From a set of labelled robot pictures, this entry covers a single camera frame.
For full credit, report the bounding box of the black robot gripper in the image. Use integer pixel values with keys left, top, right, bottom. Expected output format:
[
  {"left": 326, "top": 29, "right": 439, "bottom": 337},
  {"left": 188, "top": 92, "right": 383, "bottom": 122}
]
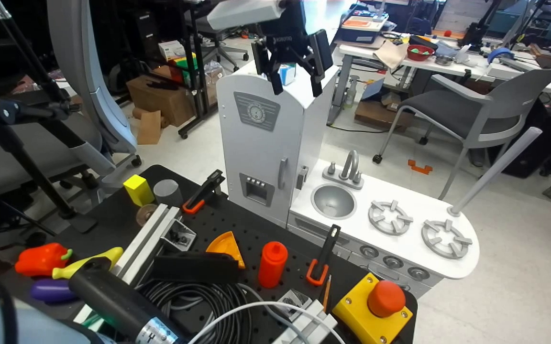
[{"left": 253, "top": 23, "right": 334, "bottom": 98}]

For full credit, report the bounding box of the white toy fridge door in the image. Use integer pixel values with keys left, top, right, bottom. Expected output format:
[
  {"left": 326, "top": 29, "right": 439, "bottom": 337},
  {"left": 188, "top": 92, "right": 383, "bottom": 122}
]
[{"left": 217, "top": 73, "right": 303, "bottom": 226}]

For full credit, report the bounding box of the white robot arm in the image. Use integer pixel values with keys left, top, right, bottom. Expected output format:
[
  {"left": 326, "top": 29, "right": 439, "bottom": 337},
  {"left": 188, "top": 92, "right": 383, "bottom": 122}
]
[{"left": 207, "top": 0, "right": 334, "bottom": 96}]

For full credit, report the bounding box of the white toy kitchen cabinet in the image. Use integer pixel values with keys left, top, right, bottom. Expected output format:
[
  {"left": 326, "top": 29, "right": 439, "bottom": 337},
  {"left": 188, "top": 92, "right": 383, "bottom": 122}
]
[{"left": 280, "top": 69, "right": 481, "bottom": 296}]

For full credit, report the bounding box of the blue white milk carton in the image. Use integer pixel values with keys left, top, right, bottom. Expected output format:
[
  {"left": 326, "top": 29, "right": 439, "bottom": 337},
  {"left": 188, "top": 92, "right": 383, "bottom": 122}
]
[{"left": 278, "top": 63, "right": 297, "bottom": 86}]

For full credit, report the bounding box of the cardboard box on floor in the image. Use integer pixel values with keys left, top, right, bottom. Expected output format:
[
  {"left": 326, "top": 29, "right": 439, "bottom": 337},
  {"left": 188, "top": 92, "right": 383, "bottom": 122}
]
[{"left": 127, "top": 77, "right": 196, "bottom": 126}]

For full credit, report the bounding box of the red bowl on desk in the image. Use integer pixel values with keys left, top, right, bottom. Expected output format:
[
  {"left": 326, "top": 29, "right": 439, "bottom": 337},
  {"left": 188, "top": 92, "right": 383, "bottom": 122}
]
[{"left": 408, "top": 44, "right": 437, "bottom": 61}]

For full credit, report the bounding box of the orange black clamp left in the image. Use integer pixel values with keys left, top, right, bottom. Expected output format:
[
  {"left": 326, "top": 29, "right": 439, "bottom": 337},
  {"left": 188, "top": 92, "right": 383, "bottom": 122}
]
[{"left": 182, "top": 170, "right": 224, "bottom": 216}]

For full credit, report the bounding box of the orange black clamp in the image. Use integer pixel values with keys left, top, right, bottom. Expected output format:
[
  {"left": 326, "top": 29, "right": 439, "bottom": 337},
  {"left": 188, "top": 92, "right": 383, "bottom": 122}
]
[
  {"left": 305, "top": 222, "right": 343, "bottom": 289},
  {"left": 182, "top": 170, "right": 224, "bottom": 216}
]

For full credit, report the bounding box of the grey plastic cylinder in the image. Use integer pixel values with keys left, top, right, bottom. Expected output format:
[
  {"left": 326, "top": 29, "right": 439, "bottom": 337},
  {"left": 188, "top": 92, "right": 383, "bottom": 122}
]
[{"left": 154, "top": 180, "right": 182, "bottom": 207}]

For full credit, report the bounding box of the orange plastic cylinder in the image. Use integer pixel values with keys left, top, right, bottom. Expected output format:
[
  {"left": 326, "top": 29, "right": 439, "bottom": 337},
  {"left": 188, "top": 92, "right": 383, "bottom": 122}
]
[{"left": 257, "top": 241, "right": 290, "bottom": 289}]

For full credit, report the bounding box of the white work desk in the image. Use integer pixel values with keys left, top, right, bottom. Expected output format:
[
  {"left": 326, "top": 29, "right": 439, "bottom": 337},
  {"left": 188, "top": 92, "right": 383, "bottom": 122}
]
[{"left": 328, "top": 42, "right": 540, "bottom": 124}]

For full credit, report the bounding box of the orange plastic wedge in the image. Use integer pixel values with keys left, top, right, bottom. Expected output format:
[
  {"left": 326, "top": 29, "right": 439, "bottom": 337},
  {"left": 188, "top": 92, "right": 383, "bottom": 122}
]
[{"left": 205, "top": 231, "right": 247, "bottom": 270}]

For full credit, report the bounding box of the yellow plastic cube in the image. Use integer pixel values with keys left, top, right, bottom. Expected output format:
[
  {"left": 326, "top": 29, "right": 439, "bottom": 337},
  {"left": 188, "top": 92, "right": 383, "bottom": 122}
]
[{"left": 123, "top": 174, "right": 154, "bottom": 207}]

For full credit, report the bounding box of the grey office chair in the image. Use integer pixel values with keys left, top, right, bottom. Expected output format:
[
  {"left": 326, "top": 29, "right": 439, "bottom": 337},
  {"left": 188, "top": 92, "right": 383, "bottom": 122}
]
[{"left": 374, "top": 69, "right": 551, "bottom": 199}]

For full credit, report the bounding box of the orange black clamp right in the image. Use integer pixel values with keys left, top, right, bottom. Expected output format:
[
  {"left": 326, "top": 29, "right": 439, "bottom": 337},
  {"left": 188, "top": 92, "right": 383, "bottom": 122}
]
[{"left": 305, "top": 222, "right": 343, "bottom": 289}]

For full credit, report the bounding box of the aluminium extrusion bar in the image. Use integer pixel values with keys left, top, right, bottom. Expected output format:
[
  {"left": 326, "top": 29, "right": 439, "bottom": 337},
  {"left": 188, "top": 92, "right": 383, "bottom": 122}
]
[{"left": 112, "top": 205, "right": 179, "bottom": 285}]

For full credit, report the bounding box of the yellow box red button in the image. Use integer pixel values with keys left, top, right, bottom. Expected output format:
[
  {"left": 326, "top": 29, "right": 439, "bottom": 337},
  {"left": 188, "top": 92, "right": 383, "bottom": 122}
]
[{"left": 334, "top": 273, "right": 414, "bottom": 344}]

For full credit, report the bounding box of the yellow toy banana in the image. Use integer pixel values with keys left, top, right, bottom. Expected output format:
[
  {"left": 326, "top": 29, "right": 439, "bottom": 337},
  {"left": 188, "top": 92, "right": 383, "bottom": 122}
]
[{"left": 52, "top": 247, "right": 125, "bottom": 281}]

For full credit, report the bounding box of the orange toy pepper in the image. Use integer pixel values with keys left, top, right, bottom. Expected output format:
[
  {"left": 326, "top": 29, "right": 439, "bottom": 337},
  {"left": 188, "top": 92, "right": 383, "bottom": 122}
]
[{"left": 14, "top": 243, "right": 73, "bottom": 277}]

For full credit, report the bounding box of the purple toy eggplant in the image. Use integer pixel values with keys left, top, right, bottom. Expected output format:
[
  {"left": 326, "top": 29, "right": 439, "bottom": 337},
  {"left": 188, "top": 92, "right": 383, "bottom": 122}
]
[{"left": 31, "top": 279, "right": 77, "bottom": 304}]

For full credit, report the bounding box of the black camera tripod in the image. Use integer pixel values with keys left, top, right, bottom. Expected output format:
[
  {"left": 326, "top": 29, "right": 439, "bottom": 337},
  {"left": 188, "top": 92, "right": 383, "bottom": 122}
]
[{"left": 0, "top": 0, "right": 100, "bottom": 218}]

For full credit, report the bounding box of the coiled black cable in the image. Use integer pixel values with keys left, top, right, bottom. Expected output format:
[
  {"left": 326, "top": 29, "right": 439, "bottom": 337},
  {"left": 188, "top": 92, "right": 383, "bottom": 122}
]
[{"left": 136, "top": 277, "right": 272, "bottom": 344}]

